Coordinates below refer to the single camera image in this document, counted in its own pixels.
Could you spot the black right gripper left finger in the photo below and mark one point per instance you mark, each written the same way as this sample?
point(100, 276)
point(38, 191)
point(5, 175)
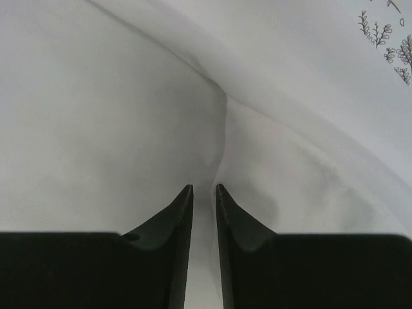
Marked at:
point(144, 268)

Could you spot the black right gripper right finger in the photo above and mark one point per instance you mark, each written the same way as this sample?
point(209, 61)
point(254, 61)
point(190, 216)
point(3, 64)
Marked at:
point(264, 269)

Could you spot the white t shirt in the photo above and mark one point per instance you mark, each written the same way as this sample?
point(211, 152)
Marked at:
point(109, 108)

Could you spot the floral patterned table mat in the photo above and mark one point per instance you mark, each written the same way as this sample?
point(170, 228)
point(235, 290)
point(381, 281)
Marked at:
point(387, 26)

